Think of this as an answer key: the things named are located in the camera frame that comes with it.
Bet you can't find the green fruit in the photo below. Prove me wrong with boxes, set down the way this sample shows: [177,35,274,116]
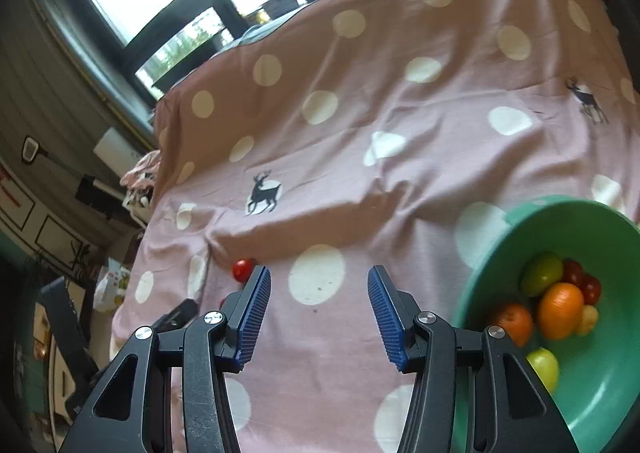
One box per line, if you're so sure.
[520,253,563,297]
[526,347,560,395]

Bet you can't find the tan longan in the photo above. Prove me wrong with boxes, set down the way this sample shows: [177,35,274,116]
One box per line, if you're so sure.
[575,305,600,336]

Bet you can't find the cherry tomato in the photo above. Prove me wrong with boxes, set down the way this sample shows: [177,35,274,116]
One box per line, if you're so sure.
[231,258,256,284]
[561,259,584,287]

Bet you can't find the green fruit lower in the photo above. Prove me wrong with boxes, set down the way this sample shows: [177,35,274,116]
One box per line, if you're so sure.
[526,347,560,395]

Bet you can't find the white rectangular box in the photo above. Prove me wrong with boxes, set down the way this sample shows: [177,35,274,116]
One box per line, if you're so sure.
[93,127,142,179]

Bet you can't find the green plastic bowl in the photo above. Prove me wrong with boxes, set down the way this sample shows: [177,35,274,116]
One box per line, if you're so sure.
[451,195,639,452]

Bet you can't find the pink polka dot cloth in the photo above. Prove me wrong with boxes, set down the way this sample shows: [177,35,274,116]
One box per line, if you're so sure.
[111,0,639,452]

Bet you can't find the black planter box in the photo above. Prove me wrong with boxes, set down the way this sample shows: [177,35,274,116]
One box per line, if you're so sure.
[262,0,299,20]

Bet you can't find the small orange in bowl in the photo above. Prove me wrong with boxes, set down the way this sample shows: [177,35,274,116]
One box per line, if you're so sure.
[536,282,584,340]

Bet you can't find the green fruit upper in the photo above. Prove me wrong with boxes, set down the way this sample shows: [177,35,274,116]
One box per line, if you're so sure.
[520,253,563,297]

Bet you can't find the large orange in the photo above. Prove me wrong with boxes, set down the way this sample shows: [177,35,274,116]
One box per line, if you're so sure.
[490,303,534,348]

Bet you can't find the pink crumpled cloth pile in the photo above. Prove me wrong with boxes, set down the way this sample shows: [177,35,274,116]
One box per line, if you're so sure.
[119,150,162,206]

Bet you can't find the cherry tomato lowest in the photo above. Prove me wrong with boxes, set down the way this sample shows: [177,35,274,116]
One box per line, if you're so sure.
[580,274,602,306]

